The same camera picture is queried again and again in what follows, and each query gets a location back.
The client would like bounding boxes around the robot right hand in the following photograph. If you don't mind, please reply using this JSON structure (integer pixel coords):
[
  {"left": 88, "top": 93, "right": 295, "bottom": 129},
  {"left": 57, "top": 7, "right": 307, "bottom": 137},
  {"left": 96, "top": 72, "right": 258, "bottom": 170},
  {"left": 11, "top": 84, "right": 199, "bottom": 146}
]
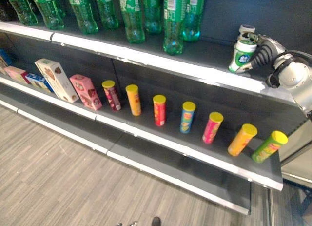
[{"left": 237, "top": 24, "right": 287, "bottom": 73}]

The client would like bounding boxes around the white green gum jar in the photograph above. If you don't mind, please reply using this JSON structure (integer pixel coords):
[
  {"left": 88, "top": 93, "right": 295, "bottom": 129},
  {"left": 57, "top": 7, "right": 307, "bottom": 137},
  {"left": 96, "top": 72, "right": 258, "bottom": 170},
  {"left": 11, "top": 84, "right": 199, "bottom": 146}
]
[{"left": 228, "top": 39, "right": 258, "bottom": 73}]

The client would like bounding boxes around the green plastic soda bottle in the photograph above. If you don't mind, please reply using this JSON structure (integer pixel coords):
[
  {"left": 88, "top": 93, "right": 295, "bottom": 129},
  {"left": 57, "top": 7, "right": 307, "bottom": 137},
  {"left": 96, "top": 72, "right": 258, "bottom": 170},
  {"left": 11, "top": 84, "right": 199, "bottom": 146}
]
[
  {"left": 65, "top": 0, "right": 99, "bottom": 35},
  {"left": 182, "top": 0, "right": 207, "bottom": 43},
  {"left": 162, "top": 0, "right": 189, "bottom": 56},
  {"left": 4, "top": 0, "right": 39, "bottom": 26},
  {"left": 94, "top": 0, "right": 119, "bottom": 30},
  {"left": 118, "top": 0, "right": 146, "bottom": 44},
  {"left": 54, "top": 0, "right": 67, "bottom": 19},
  {"left": 141, "top": 0, "right": 163, "bottom": 35},
  {"left": 29, "top": 0, "right": 65, "bottom": 30}
]

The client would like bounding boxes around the orange chip can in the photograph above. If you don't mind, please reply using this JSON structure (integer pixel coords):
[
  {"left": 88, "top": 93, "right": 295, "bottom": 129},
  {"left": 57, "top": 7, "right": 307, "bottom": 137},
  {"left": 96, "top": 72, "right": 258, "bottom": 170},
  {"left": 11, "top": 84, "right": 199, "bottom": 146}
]
[
  {"left": 125, "top": 84, "right": 142, "bottom": 117},
  {"left": 227, "top": 123, "right": 258, "bottom": 157}
]

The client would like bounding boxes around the pink chip can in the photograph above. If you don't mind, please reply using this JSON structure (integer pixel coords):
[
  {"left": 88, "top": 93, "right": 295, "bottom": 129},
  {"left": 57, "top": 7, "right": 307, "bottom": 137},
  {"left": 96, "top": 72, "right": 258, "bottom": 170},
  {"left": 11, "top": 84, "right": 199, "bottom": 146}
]
[{"left": 202, "top": 111, "right": 224, "bottom": 145}]

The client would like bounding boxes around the green chip can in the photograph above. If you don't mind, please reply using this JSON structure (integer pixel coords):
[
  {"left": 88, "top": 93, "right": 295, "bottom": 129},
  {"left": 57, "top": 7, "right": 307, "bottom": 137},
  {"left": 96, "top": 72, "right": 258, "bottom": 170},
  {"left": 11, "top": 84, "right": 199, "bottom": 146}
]
[{"left": 251, "top": 130, "right": 289, "bottom": 164}]

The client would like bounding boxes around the blue chip can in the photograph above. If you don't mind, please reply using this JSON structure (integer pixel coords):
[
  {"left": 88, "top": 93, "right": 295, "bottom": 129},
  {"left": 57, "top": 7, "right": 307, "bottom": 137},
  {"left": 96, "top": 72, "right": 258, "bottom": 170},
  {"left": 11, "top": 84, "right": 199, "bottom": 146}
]
[{"left": 179, "top": 101, "right": 196, "bottom": 134}]

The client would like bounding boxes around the grey metal shelf board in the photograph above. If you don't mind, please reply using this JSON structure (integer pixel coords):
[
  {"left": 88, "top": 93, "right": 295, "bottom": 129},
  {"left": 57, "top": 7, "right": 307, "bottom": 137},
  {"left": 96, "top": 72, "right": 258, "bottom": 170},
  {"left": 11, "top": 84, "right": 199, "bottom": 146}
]
[
  {"left": 0, "top": 91, "right": 252, "bottom": 216},
  {"left": 0, "top": 73, "right": 285, "bottom": 191},
  {"left": 0, "top": 21, "right": 302, "bottom": 107}
]

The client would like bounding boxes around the dark red chip can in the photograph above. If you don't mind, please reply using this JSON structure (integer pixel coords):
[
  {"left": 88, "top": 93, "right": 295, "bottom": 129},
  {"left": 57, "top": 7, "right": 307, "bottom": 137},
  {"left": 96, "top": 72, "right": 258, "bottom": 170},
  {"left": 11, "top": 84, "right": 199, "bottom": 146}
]
[{"left": 101, "top": 80, "right": 122, "bottom": 112}]

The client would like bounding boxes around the pink cookie box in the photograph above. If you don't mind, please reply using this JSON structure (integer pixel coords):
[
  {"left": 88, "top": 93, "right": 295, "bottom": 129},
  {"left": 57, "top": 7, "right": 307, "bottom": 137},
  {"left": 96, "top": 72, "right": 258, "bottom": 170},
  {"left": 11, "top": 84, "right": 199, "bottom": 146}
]
[{"left": 69, "top": 74, "right": 103, "bottom": 111}]

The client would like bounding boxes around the tall white cookie box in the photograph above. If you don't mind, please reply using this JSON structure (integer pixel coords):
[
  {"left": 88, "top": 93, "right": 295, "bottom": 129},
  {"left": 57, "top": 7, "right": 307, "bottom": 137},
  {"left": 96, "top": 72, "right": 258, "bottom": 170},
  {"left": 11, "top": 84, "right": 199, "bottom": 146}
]
[{"left": 34, "top": 58, "right": 80, "bottom": 104}]

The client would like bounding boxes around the blue white biscuit box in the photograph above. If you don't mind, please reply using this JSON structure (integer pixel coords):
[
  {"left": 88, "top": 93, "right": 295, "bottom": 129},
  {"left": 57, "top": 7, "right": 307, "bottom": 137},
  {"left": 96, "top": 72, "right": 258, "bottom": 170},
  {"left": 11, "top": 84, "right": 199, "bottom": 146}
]
[{"left": 21, "top": 72, "right": 55, "bottom": 94}]

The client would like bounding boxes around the pale pink flat box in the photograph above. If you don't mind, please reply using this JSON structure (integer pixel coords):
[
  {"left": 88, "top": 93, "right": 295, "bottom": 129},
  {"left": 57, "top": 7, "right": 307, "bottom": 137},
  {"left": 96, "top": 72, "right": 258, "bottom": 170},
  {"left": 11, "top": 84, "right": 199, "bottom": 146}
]
[{"left": 3, "top": 65, "right": 29, "bottom": 85}]

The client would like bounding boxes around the dark blue snack box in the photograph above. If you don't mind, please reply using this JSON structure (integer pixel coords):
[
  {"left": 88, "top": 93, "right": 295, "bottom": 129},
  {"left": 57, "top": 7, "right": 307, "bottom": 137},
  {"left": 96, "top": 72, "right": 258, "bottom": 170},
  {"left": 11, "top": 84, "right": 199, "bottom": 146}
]
[{"left": 0, "top": 48, "right": 13, "bottom": 66}]

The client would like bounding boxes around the dark cola bottle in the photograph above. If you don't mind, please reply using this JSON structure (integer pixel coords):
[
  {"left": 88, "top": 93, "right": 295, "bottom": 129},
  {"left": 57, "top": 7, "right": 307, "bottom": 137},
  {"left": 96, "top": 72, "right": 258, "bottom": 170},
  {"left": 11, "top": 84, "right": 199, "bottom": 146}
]
[{"left": 0, "top": 0, "right": 18, "bottom": 22}]

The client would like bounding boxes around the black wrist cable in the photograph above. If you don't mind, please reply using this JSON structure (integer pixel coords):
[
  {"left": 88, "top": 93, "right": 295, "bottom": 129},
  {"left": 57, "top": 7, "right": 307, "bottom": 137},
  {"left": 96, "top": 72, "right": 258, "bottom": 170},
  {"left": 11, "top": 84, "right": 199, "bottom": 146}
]
[{"left": 267, "top": 49, "right": 312, "bottom": 88}]

